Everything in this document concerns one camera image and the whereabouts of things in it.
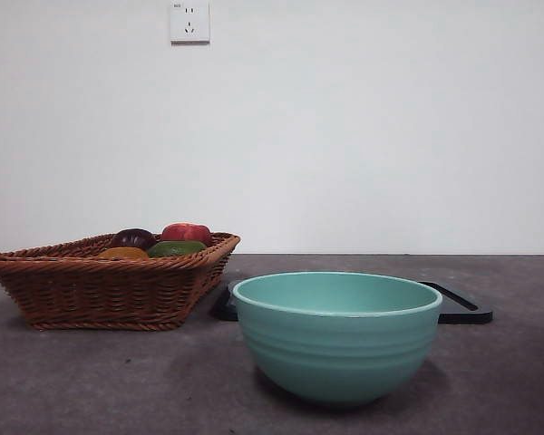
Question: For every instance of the green avocado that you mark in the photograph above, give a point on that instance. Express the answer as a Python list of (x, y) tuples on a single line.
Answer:
[(174, 248)]

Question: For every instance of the white wall power socket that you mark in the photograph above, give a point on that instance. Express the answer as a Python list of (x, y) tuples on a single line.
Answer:
[(190, 22)]

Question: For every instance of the red apple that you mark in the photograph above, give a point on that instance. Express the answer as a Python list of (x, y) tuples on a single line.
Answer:
[(186, 232)]

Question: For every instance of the teal ribbed bowl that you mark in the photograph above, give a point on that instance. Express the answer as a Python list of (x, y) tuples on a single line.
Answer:
[(337, 353)]

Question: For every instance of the brown kiwi fruit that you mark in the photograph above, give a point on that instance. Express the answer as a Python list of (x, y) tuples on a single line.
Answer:
[(124, 253)]

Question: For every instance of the brown wicker basket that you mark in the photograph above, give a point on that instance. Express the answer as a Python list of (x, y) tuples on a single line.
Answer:
[(104, 290)]

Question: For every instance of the dark purple round fruit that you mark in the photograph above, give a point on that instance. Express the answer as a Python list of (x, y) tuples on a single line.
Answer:
[(133, 238)]

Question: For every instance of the black rectangular tray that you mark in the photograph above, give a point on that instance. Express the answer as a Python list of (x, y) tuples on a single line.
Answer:
[(458, 312)]

